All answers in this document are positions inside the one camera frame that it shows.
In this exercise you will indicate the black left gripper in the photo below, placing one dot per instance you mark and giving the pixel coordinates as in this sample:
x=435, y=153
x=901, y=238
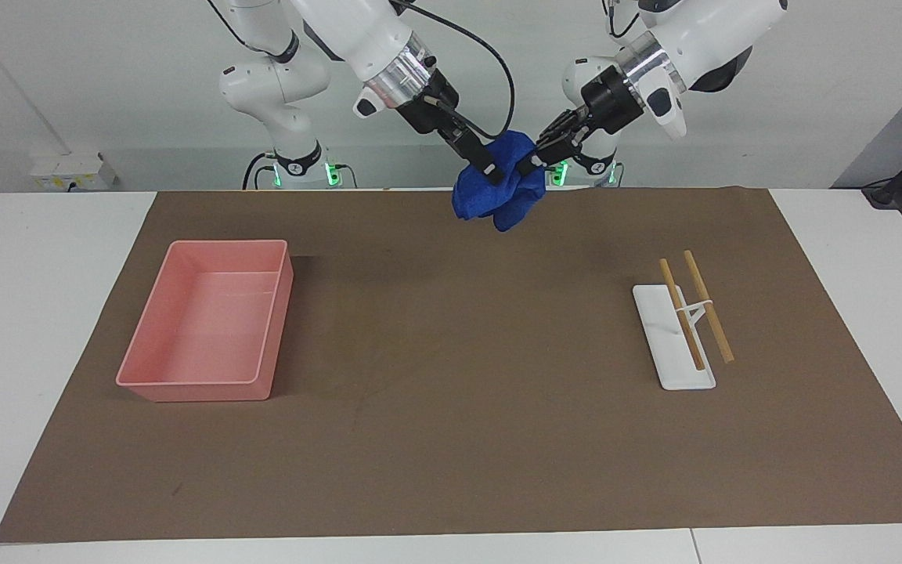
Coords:
x=611, y=100

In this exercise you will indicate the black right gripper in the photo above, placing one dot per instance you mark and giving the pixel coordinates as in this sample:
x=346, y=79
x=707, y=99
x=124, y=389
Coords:
x=427, y=106

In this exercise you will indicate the blue microfiber towel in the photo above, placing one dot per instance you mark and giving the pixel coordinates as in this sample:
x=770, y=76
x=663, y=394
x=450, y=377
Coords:
x=498, y=204

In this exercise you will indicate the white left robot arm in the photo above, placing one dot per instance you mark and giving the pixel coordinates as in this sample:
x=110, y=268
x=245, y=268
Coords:
x=701, y=31

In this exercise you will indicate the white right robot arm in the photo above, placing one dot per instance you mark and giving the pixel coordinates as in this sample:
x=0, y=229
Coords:
x=341, y=31

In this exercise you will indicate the wooden towel rack rod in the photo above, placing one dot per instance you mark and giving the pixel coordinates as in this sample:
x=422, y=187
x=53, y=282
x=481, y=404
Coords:
x=713, y=329
x=686, y=325

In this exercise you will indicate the white towel rack base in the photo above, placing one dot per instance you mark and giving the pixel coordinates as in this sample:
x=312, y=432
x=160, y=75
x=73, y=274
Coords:
x=674, y=360

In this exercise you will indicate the brown table mat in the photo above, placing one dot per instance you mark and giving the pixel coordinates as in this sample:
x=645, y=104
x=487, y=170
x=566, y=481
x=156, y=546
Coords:
x=459, y=392

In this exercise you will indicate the pink plastic bin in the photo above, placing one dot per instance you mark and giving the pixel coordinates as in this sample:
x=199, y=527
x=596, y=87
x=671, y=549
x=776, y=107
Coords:
x=208, y=321

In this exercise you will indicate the white wall socket box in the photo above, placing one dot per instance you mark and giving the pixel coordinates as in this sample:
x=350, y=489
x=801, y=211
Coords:
x=67, y=171

